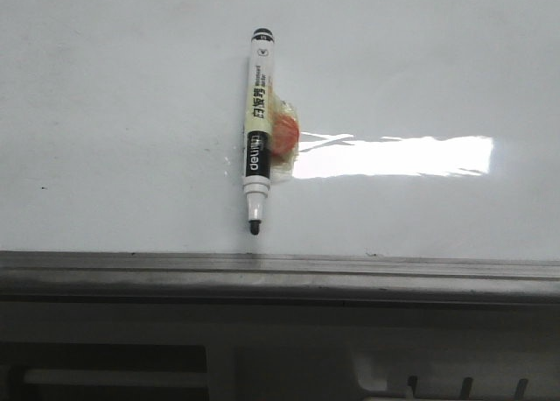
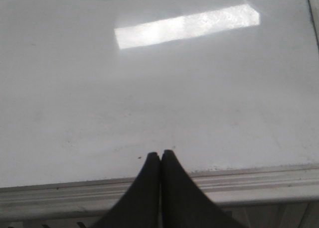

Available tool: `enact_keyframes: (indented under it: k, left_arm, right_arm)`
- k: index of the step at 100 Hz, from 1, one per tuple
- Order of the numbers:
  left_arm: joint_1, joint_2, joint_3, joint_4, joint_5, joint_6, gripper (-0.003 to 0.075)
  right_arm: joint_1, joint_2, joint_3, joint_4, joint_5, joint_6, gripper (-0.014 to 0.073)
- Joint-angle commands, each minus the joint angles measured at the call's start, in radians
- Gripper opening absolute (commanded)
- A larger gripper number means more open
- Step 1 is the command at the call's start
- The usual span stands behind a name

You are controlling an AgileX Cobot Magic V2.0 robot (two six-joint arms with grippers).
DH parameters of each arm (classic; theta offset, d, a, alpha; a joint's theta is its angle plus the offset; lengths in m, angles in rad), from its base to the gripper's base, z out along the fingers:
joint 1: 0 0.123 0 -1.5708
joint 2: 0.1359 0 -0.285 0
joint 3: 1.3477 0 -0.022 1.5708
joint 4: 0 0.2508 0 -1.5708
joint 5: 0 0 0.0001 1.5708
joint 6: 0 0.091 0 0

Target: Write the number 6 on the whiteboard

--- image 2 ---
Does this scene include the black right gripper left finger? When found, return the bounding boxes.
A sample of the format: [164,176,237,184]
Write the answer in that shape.
[91,152,160,228]

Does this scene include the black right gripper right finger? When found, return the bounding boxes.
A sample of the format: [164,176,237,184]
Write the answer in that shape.
[161,150,244,228]

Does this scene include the white whiteboard with aluminium frame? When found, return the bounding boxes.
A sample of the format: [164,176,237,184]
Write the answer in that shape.
[0,0,319,222]

